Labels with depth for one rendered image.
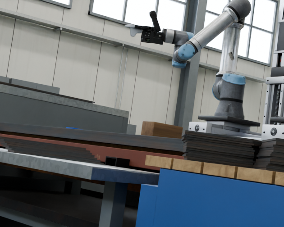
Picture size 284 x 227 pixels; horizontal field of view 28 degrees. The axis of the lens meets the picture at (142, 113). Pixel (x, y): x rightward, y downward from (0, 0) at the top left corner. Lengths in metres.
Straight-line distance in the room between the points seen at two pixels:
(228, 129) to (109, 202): 1.49
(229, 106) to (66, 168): 1.60
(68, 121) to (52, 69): 8.86
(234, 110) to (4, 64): 9.03
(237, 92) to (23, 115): 1.08
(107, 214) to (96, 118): 1.85
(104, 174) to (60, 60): 10.77
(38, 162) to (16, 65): 10.22
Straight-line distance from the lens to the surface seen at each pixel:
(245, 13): 2.96
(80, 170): 1.30
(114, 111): 3.28
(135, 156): 1.63
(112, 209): 1.37
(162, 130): 1.74
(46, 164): 1.41
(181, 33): 2.97
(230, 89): 2.83
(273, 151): 1.02
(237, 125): 2.82
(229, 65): 3.00
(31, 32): 11.82
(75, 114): 3.11
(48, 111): 3.01
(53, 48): 11.98
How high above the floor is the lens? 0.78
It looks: 5 degrees up
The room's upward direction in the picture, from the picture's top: 8 degrees clockwise
